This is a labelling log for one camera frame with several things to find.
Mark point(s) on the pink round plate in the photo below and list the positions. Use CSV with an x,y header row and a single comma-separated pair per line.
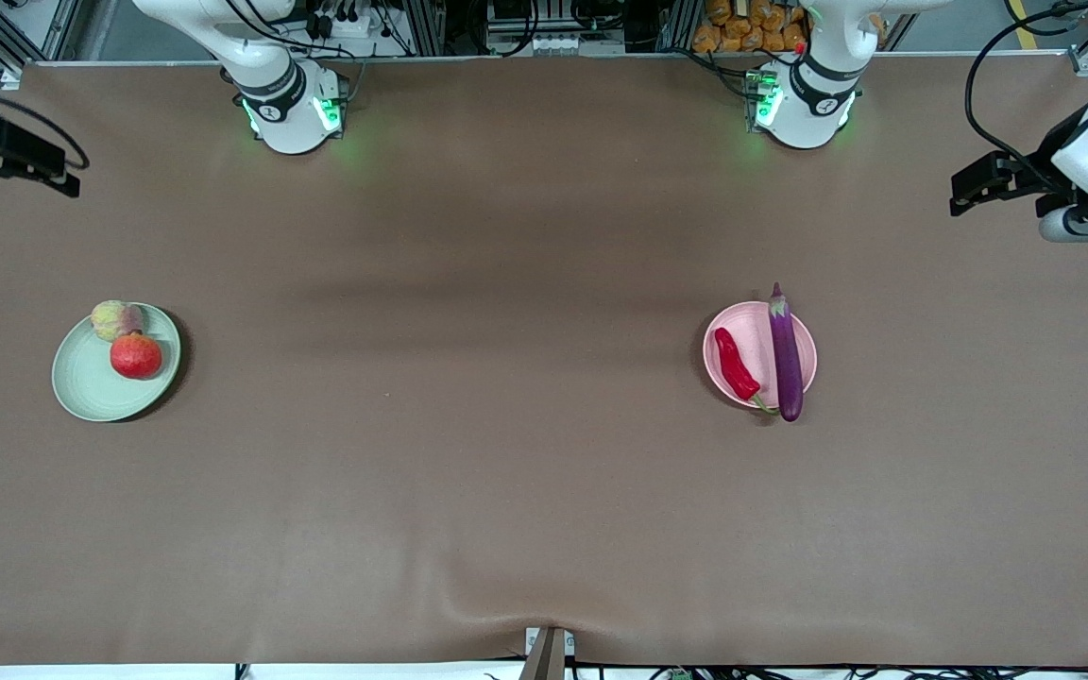
x,y
757,326

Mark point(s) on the brown table cloth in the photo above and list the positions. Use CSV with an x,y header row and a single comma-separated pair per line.
x,y
317,519

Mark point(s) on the red pomegranate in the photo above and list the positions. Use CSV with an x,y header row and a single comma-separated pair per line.
x,y
136,356

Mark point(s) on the white power strip with plugs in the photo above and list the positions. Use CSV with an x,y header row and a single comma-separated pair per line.
x,y
346,24

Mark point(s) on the red chili pepper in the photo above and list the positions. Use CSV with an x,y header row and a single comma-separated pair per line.
x,y
738,364

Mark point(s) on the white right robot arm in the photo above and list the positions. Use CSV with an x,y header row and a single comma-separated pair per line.
x,y
289,123

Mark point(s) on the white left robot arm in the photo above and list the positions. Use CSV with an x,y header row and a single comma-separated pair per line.
x,y
804,113

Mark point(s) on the orange toy food pile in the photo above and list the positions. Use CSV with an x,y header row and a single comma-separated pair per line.
x,y
742,28

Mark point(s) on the light green round plate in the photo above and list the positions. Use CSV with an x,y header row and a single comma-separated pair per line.
x,y
91,387

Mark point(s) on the long purple eggplant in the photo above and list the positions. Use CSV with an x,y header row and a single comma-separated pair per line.
x,y
787,359

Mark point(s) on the grey metal bracket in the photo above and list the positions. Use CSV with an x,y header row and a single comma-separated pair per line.
x,y
549,656

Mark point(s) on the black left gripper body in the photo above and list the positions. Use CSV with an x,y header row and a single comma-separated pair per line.
x,y
1026,178

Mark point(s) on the yellow pink peach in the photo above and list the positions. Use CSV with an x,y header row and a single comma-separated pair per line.
x,y
114,319

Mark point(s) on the small white power strip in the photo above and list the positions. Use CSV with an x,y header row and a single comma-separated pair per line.
x,y
561,42

